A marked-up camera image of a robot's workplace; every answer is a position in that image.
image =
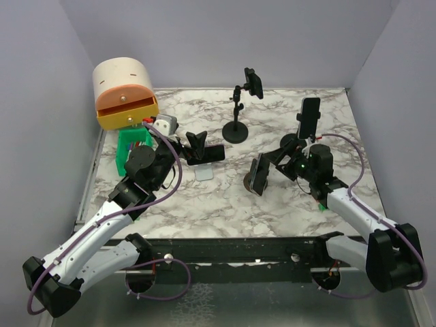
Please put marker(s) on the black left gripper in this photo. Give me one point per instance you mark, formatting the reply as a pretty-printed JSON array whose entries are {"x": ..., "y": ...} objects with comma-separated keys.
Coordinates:
[{"x": 197, "y": 141}]

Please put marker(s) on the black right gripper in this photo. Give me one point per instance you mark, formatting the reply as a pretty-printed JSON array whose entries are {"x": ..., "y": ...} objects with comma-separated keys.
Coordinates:
[{"x": 276, "y": 156}]

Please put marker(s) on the black phone with pink edge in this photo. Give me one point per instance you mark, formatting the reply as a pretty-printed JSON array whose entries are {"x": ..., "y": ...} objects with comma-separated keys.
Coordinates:
[{"x": 213, "y": 154}]

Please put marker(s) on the short black phone stand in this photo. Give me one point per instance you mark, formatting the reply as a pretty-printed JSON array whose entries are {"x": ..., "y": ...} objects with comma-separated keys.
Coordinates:
[{"x": 291, "y": 138}]

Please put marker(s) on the silver folding phone stand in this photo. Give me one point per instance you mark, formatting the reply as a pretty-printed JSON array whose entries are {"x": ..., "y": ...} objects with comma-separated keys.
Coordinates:
[{"x": 204, "y": 172}]

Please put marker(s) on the black phone with white edge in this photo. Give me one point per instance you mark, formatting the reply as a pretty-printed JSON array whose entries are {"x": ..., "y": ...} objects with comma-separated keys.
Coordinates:
[{"x": 258, "y": 176}]

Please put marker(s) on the brown round base phone stand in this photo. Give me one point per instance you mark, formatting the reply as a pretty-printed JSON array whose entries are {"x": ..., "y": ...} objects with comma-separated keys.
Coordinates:
[{"x": 246, "y": 181}]

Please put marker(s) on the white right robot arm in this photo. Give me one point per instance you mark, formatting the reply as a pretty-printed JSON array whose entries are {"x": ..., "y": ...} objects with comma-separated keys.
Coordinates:
[{"x": 390, "y": 255}]

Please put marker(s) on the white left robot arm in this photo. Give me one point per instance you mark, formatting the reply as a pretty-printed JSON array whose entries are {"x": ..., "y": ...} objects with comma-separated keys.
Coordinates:
[{"x": 58, "y": 280}]

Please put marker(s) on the tall black phone stand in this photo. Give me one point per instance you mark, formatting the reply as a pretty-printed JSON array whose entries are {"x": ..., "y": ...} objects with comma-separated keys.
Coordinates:
[{"x": 234, "y": 131}]

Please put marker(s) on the green plastic bin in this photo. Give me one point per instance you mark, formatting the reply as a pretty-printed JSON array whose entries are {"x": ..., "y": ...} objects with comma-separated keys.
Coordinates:
[{"x": 129, "y": 139}]

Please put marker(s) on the green capped marker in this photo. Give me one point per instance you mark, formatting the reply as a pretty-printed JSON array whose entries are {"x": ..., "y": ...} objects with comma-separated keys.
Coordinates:
[{"x": 321, "y": 207}]

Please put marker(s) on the markers in green bin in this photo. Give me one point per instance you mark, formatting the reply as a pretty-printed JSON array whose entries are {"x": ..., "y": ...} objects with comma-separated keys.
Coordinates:
[{"x": 132, "y": 145}]

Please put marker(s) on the beige and orange drawer box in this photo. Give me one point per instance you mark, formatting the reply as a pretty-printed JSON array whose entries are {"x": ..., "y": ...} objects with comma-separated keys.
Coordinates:
[{"x": 123, "y": 93}]

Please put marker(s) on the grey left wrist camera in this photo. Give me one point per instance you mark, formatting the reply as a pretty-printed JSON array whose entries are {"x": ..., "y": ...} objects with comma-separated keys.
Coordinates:
[{"x": 166, "y": 124}]

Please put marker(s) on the black mounting rail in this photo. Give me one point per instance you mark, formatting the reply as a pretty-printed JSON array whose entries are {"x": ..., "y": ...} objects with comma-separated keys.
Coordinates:
[{"x": 232, "y": 260}]

